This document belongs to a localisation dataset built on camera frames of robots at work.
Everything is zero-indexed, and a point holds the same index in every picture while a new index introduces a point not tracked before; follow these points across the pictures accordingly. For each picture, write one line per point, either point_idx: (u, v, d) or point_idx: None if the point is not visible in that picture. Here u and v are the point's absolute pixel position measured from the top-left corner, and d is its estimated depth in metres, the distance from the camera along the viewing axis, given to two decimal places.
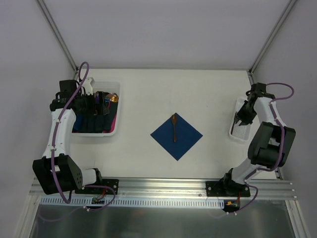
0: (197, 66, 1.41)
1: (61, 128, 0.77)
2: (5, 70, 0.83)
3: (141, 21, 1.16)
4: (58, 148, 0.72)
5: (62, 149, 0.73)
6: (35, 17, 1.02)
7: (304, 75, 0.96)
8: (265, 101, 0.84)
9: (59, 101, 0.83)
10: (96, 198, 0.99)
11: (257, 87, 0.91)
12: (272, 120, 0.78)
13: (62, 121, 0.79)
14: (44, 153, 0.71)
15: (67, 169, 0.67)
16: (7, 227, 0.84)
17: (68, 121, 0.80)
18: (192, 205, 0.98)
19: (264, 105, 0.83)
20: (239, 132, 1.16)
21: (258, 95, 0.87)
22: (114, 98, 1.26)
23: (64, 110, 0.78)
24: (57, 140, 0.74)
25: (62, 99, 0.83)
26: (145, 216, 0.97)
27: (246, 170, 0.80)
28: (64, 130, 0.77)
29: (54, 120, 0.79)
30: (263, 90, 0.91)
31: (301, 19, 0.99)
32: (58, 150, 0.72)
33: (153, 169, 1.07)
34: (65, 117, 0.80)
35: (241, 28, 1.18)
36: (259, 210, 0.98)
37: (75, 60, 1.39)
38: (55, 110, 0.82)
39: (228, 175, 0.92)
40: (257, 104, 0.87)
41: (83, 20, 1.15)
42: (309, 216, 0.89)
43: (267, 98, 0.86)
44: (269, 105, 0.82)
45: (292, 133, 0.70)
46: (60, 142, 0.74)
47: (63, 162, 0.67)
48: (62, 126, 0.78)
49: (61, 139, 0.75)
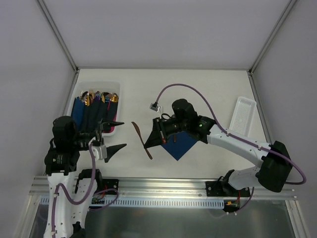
0: (196, 66, 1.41)
1: (60, 203, 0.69)
2: (5, 69, 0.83)
3: (141, 21, 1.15)
4: (59, 230, 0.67)
5: (63, 232, 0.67)
6: (34, 17, 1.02)
7: (305, 74, 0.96)
8: (221, 134, 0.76)
9: (55, 161, 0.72)
10: (96, 198, 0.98)
11: (189, 113, 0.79)
12: (256, 150, 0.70)
13: (60, 193, 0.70)
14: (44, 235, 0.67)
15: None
16: (8, 227, 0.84)
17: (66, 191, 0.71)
18: (192, 205, 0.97)
19: (228, 141, 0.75)
20: (239, 130, 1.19)
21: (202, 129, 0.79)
22: (114, 98, 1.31)
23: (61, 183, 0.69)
24: (57, 220, 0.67)
25: (59, 158, 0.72)
26: (145, 216, 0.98)
27: (248, 180, 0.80)
28: (63, 206, 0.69)
29: (52, 188, 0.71)
30: (194, 113, 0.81)
31: (301, 18, 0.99)
32: (60, 233, 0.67)
33: (153, 169, 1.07)
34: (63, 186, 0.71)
35: (241, 28, 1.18)
36: (259, 209, 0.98)
37: (75, 60, 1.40)
38: (51, 173, 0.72)
39: (228, 188, 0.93)
40: (212, 140, 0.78)
41: (82, 19, 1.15)
42: (310, 217, 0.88)
43: (214, 129, 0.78)
44: (230, 136, 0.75)
45: (280, 145, 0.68)
46: (60, 221, 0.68)
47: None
48: (61, 201, 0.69)
49: (61, 218, 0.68)
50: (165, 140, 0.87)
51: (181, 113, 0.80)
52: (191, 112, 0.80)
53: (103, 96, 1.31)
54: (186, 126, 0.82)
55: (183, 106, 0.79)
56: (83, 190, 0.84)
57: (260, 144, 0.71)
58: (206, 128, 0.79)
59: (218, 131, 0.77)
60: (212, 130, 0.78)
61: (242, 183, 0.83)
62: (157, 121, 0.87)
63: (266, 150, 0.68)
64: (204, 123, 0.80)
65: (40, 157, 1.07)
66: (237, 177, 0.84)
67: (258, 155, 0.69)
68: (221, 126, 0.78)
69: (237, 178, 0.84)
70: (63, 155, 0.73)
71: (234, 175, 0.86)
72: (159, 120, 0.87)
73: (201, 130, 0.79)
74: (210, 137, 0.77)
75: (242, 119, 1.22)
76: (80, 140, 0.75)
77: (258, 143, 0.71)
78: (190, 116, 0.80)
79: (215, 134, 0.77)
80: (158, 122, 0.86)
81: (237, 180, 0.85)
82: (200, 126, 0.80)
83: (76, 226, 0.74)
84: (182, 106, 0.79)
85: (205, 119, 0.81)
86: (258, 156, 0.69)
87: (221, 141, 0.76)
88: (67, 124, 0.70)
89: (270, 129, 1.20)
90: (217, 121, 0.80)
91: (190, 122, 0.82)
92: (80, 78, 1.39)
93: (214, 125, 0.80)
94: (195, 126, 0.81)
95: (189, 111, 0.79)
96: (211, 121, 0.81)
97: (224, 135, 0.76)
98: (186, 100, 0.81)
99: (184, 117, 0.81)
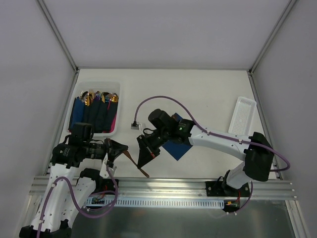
0: (196, 65, 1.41)
1: (55, 194, 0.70)
2: (5, 70, 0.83)
3: (141, 21, 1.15)
4: (46, 221, 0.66)
5: (50, 224, 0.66)
6: (34, 17, 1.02)
7: (305, 74, 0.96)
8: (202, 134, 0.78)
9: (62, 153, 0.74)
10: (96, 198, 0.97)
11: (164, 121, 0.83)
12: (237, 145, 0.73)
13: (58, 184, 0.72)
14: (32, 222, 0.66)
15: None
16: (8, 227, 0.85)
17: (64, 185, 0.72)
18: (192, 205, 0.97)
19: (210, 140, 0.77)
20: (239, 130, 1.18)
21: (181, 132, 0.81)
22: (114, 98, 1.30)
23: (62, 177, 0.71)
24: (48, 210, 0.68)
25: (66, 150, 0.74)
26: (145, 216, 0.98)
27: (243, 178, 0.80)
28: (57, 198, 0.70)
29: (51, 177, 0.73)
30: (170, 119, 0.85)
31: (301, 18, 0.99)
32: (47, 223, 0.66)
33: (153, 169, 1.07)
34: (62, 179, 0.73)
35: (241, 28, 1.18)
36: (259, 209, 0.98)
37: (76, 60, 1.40)
38: (55, 163, 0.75)
39: (229, 189, 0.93)
40: (195, 142, 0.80)
41: (83, 20, 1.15)
42: (310, 217, 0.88)
43: (195, 129, 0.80)
44: (210, 135, 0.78)
45: (257, 134, 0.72)
46: (49, 212, 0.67)
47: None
48: (56, 192, 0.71)
49: (52, 208, 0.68)
50: (153, 154, 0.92)
51: (157, 122, 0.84)
52: (167, 118, 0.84)
53: (103, 96, 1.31)
54: (167, 133, 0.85)
55: (155, 114, 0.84)
56: (80, 188, 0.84)
57: (240, 137, 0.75)
58: (185, 130, 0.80)
59: (198, 132, 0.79)
60: (192, 131, 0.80)
61: (240, 182, 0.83)
62: (141, 138, 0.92)
63: (247, 143, 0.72)
64: (184, 126, 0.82)
65: (40, 157, 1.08)
66: (234, 176, 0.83)
67: (240, 149, 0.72)
68: (200, 127, 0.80)
69: (233, 177, 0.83)
70: (71, 149, 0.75)
71: (231, 175, 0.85)
72: (142, 137, 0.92)
73: (182, 133, 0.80)
74: (193, 138, 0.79)
75: (242, 120, 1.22)
76: (92, 149, 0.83)
77: (238, 137, 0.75)
78: (167, 122, 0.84)
79: (196, 135, 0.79)
80: (142, 139, 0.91)
81: (234, 179, 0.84)
82: (180, 130, 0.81)
83: (63, 223, 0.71)
84: (155, 115, 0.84)
85: (184, 121, 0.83)
86: (240, 150, 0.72)
87: (204, 141, 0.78)
88: (86, 125, 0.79)
89: (270, 129, 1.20)
90: (195, 121, 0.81)
91: (170, 129, 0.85)
92: (80, 78, 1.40)
93: (193, 127, 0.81)
94: (175, 131, 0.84)
95: (164, 118, 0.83)
96: (190, 122, 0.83)
97: (205, 134, 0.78)
98: (159, 109, 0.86)
99: (161, 125, 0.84)
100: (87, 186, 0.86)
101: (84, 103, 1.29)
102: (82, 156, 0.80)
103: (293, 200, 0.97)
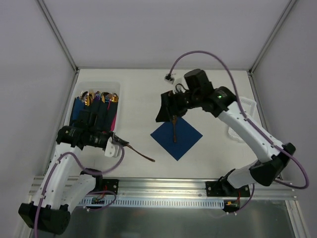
0: (196, 66, 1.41)
1: (58, 171, 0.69)
2: (5, 70, 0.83)
3: (141, 21, 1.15)
4: (47, 198, 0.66)
5: (51, 200, 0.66)
6: (34, 17, 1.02)
7: (305, 74, 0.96)
8: (239, 115, 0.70)
9: (67, 133, 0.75)
10: (96, 198, 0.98)
11: (202, 84, 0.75)
12: (269, 146, 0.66)
13: (61, 162, 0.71)
14: (34, 199, 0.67)
15: (50, 226, 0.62)
16: (7, 227, 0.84)
17: (67, 163, 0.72)
18: (192, 205, 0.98)
19: (243, 125, 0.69)
20: None
21: (219, 101, 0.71)
22: (114, 98, 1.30)
23: (66, 153, 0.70)
24: (50, 187, 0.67)
25: (71, 130, 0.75)
26: (145, 216, 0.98)
27: (246, 179, 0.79)
28: (59, 175, 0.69)
29: (56, 155, 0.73)
30: (207, 84, 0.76)
31: (301, 18, 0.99)
32: (48, 200, 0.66)
33: (153, 169, 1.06)
34: (66, 156, 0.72)
35: (241, 28, 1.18)
36: (259, 209, 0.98)
37: (76, 60, 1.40)
38: (60, 143, 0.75)
39: (228, 186, 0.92)
40: (226, 118, 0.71)
41: (83, 19, 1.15)
42: (310, 217, 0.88)
43: (234, 106, 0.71)
44: (246, 119, 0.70)
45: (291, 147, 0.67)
46: (51, 189, 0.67)
47: (47, 219, 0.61)
48: (59, 169, 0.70)
49: (54, 185, 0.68)
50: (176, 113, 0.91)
51: (193, 80, 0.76)
52: (205, 82, 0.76)
53: (103, 96, 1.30)
54: (198, 98, 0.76)
55: (194, 72, 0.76)
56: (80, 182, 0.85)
57: (276, 142, 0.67)
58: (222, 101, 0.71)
59: (236, 111, 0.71)
60: (231, 107, 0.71)
61: (240, 182, 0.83)
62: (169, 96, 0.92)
63: (279, 150, 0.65)
64: (224, 95, 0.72)
65: (40, 157, 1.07)
66: (237, 176, 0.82)
67: (269, 153, 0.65)
68: (241, 107, 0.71)
69: (236, 177, 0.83)
70: (76, 130, 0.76)
71: (232, 175, 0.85)
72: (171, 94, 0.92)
73: (219, 101, 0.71)
74: (226, 114, 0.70)
75: None
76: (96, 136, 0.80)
77: (274, 141, 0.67)
78: (203, 85, 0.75)
79: (233, 113, 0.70)
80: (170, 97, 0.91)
81: (235, 179, 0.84)
82: (218, 98, 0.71)
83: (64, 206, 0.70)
84: (193, 72, 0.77)
85: (223, 90, 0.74)
86: (268, 153, 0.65)
87: (236, 123, 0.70)
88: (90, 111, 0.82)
89: (270, 129, 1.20)
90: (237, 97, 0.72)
91: (204, 95, 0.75)
92: (80, 78, 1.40)
93: (234, 102, 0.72)
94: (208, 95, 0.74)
95: (202, 81, 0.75)
96: (230, 94, 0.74)
97: (242, 118, 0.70)
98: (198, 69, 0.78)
99: (196, 86, 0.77)
100: (88, 181, 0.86)
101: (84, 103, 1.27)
102: (86, 141, 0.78)
103: (294, 199, 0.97)
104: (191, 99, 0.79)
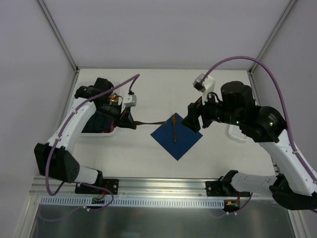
0: (196, 65, 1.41)
1: (74, 120, 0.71)
2: (5, 70, 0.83)
3: (141, 21, 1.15)
4: (63, 140, 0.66)
5: (66, 142, 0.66)
6: (34, 17, 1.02)
7: (305, 74, 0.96)
8: (288, 147, 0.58)
9: (85, 91, 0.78)
10: (96, 198, 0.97)
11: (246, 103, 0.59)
12: (311, 182, 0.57)
13: (78, 112, 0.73)
14: (50, 141, 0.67)
15: (61, 164, 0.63)
16: (7, 227, 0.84)
17: (83, 114, 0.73)
18: (193, 205, 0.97)
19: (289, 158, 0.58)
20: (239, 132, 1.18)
21: (267, 131, 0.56)
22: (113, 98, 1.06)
23: (83, 102, 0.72)
24: (66, 131, 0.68)
25: (89, 89, 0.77)
26: (145, 216, 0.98)
27: (253, 185, 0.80)
28: (76, 123, 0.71)
29: (73, 107, 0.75)
30: (251, 101, 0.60)
31: (301, 18, 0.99)
32: (62, 143, 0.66)
33: (154, 169, 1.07)
34: (82, 108, 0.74)
35: (241, 27, 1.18)
36: (259, 209, 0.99)
37: (76, 60, 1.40)
38: (78, 97, 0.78)
39: (228, 187, 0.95)
40: (269, 146, 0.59)
41: (83, 20, 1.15)
42: (310, 217, 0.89)
43: (283, 134, 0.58)
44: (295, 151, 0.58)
45: None
46: (67, 134, 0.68)
47: (59, 156, 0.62)
48: (76, 118, 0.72)
49: (70, 131, 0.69)
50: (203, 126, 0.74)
51: (235, 98, 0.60)
52: (250, 100, 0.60)
53: None
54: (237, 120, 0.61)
55: (237, 89, 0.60)
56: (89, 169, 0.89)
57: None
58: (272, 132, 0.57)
59: (286, 143, 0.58)
60: (280, 136, 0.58)
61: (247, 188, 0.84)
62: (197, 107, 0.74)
63: None
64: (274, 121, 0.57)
65: None
66: (244, 181, 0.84)
67: (310, 191, 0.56)
68: (292, 139, 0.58)
69: (243, 181, 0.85)
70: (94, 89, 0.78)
71: (239, 178, 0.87)
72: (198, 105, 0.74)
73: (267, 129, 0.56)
74: (274, 145, 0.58)
75: None
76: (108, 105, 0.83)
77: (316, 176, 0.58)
78: (247, 104, 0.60)
79: (283, 145, 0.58)
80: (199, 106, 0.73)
81: (241, 184, 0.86)
82: (270, 124, 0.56)
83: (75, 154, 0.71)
84: (236, 88, 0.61)
85: (274, 114, 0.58)
86: (310, 190, 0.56)
87: (281, 154, 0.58)
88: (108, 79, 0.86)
89: None
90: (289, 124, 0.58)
91: (247, 116, 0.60)
92: (80, 78, 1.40)
93: (283, 130, 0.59)
94: (253, 119, 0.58)
95: (246, 101, 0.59)
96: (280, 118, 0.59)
97: (290, 150, 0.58)
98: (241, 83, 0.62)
99: (239, 104, 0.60)
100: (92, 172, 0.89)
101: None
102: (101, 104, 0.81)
103: None
104: (226, 116, 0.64)
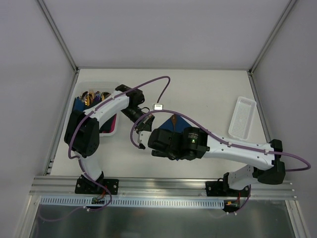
0: (196, 66, 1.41)
1: (109, 103, 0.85)
2: (5, 70, 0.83)
3: (141, 21, 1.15)
4: (97, 114, 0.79)
5: (98, 116, 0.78)
6: (34, 16, 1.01)
7: (305, 74, 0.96)
8: (222, 147, 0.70)
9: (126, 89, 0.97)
10: (96, 198, 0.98)
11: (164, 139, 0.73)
12: (264, 155, 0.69)
13: (115, 100, 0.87)
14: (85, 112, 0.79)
15: (89, 132, 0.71)
16: (7, 227, 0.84)
17: (118, 103, 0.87)
18: (192, 205, 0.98)
19: (232, 153, 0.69)
20: (238, 133, 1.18)
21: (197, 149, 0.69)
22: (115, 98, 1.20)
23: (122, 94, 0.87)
24: (101, 108, 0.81)
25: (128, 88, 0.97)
26: (145, 216, 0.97)
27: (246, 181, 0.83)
28: (111, 106, 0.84)
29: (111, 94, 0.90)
30: (171, 137, 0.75)
31: (301, 18, 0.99)
32: (96, 115, 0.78)
33: (153, 169, 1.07)
34: (119, 99, 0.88)
35: (241, 28, 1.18)
36: (259, 210, 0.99)
37: (76, 60, 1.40)
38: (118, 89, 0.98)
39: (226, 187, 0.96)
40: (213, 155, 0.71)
41: (83, 20, 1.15)
42: (310, 217, 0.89)
43: (209, 141, 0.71)
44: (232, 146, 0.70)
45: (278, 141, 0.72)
46: (101, 110, 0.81)
47: (90, 125, 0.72)
48: (111, 103, 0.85)
49: (104, 110, 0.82)
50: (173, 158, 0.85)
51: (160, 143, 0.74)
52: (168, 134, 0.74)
53: (103, 96, 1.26)
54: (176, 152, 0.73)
55: (153, 136, 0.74)
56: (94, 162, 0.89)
57: (266, 148, 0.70)
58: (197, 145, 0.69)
59: (217, 144, 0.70)
60: (209, 144, 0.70)
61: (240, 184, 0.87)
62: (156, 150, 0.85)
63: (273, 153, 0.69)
64: (195, 136, 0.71)
65: (41, 157, 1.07)
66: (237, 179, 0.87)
67: (268, 161, 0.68)
68: (218, 139, 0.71)
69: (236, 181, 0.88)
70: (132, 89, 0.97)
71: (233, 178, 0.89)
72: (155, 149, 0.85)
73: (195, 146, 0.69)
74: (211, 152, 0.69)
75: (241, 120, 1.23)
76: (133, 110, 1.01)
77: (263, 148, 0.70)
78: (169, 140, 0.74)
79: (216, 149, 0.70)
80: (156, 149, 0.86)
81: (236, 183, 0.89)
82: (193, 142, 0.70)
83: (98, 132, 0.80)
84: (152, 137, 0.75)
85: (192, 131, 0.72)
86: (267, 162, 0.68)
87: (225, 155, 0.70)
88: None
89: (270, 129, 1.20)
90: (207, 131, 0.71)
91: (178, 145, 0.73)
92: (80, 78, 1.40)
93: (208, 137, 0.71)
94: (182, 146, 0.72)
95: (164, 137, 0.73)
96: (197, 130, 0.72)
97: (226, 147, 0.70)
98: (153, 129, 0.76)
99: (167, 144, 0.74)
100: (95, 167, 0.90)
101: (85, 103, 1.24)
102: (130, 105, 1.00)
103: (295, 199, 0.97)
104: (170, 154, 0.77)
